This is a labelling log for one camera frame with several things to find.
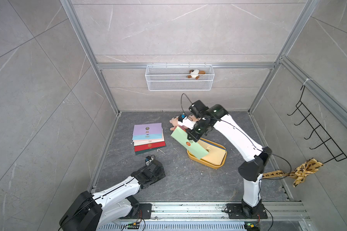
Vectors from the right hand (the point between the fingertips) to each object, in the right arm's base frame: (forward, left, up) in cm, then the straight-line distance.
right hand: (190, 137), depth 77 cm
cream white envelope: (+11, +35, -22) cm, 43 cm away
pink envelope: (+12, +28, -21) cm, 37 cm away
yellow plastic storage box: (-7, -10, -17) cm, 21 cm away
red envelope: (+8, +27, -22) cm, 36 cm away
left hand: (-10, +15, -21) cm, 27 cm away
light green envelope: (+1, +5, +1) cm, 5 cm away
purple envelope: (+22, +30, -21) cm, 43 cm away
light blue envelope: (+16, +29, -22) cm, 40 cm away
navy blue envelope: (+5, -16, -17) cm, 24 cm away
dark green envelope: (+4, +29, -22) cm, 37 cm away
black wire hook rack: (-7, -61, +9) cm, 62 cm away
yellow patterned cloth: (-19, -53, -5) cm, 56 cm away
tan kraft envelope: (-2, -17, -19) cm, 26 cm away
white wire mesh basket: (+46, +4, +8) cm, 47 cm away
